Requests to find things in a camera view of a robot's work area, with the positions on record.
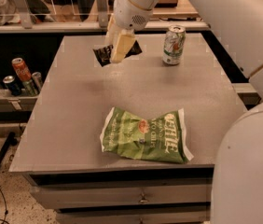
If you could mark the grey railing post left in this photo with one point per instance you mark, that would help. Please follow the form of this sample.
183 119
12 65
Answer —
24 13

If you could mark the red soda can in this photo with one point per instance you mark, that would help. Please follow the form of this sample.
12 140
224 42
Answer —
21 69

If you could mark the green kettle chips bag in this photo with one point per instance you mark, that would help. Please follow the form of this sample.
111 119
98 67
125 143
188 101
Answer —
160 139

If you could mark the silver soda can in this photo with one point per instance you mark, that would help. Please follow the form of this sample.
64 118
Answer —
37 78

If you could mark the metal drawer handle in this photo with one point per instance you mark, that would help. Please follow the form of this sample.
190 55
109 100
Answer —
143 198

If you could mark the grey side shelf tray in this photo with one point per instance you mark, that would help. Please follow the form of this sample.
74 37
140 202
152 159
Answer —
9 103

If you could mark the dark blue soda can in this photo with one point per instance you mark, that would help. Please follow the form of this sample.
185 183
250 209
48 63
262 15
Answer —
12 85

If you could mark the black chocolate bar wrapper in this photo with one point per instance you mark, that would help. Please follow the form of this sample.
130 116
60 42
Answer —
103 55

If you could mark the grey railing post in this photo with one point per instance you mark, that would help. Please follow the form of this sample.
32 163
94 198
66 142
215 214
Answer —
24 13
102 13

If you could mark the white green soda can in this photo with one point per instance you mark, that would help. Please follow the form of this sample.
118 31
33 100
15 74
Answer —
174 44

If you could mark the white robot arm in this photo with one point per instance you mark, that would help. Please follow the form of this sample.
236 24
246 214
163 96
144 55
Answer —
237 193

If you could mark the grey drawer cabinet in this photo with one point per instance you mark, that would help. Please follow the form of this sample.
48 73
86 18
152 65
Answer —
60 152

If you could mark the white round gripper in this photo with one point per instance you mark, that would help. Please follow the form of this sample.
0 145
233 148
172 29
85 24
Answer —
129 13

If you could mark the grey railing post middle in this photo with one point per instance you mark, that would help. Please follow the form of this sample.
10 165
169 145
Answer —
102 13

